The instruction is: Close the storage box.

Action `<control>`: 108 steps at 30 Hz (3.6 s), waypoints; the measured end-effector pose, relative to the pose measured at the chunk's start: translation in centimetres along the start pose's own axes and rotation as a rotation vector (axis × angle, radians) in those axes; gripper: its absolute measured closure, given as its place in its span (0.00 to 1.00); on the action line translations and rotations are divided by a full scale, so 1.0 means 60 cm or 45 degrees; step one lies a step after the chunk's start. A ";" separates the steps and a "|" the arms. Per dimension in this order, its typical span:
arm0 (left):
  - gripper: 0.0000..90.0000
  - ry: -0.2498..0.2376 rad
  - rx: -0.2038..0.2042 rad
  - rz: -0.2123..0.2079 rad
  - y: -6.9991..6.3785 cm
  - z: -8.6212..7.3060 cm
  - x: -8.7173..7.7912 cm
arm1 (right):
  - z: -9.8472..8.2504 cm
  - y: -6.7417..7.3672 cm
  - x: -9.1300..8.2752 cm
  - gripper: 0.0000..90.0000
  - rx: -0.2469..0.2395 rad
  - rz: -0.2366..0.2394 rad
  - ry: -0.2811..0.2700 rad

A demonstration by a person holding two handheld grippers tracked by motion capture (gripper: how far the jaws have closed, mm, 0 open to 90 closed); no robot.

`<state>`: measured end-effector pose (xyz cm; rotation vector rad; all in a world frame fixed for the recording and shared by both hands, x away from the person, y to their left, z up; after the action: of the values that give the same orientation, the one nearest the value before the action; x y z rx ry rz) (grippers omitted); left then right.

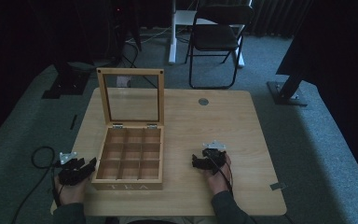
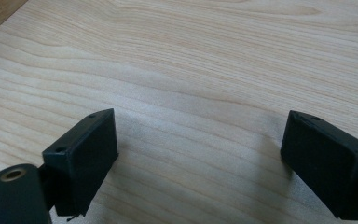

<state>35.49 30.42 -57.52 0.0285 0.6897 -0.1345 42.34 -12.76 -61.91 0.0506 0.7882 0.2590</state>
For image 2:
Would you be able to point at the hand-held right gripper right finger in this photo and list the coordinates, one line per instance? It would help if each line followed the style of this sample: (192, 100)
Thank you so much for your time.
(329, 168)

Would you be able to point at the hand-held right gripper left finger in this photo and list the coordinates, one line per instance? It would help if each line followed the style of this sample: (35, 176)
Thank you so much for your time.
(84, 161)

